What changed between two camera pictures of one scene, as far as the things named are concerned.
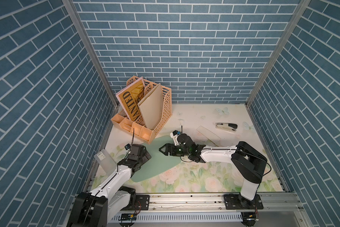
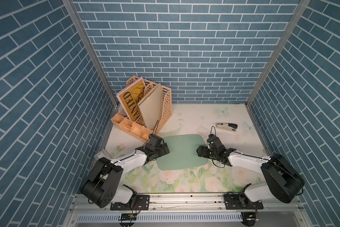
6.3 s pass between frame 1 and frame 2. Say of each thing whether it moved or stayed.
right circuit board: stayed
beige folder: stayed
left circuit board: stayed
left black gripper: moved
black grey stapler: stayed
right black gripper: moved
